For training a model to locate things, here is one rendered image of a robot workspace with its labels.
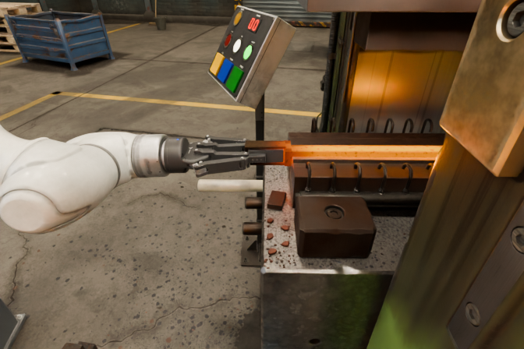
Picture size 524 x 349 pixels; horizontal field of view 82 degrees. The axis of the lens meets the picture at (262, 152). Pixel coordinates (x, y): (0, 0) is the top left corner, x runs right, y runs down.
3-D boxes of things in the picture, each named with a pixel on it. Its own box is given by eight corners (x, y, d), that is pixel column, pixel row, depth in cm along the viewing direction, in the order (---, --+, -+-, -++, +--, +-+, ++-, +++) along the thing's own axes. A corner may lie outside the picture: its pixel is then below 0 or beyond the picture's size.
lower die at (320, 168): (292, 208, 59) (295, 173, 55) (287, 154, 76) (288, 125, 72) (506, 210, 59) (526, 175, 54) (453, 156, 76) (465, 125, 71)
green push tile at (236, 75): (232, 92, 96) (242, 70, 94) (224, 86, 102) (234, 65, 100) (237, 94, 97) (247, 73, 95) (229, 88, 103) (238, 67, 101)
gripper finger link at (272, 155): (248, 148, 60) (248, 150, 60) (283, 147, 60) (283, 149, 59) (249, 160, 62) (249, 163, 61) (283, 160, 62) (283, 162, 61)
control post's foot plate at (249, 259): (238, 267, 155) (238, 255, 150) (242, 235, 173) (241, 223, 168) (281, 268, 154) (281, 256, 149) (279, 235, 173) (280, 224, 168)
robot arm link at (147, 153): (139, 186, 61) (168, 186, 61) (126, 148, 56) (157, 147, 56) (154, 162, 69) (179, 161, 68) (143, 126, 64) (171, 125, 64)
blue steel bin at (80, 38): (22, 62, 488) (1, 14, 450) (66, 51, 550) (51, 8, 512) (73, 71, 447) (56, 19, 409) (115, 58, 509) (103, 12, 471)
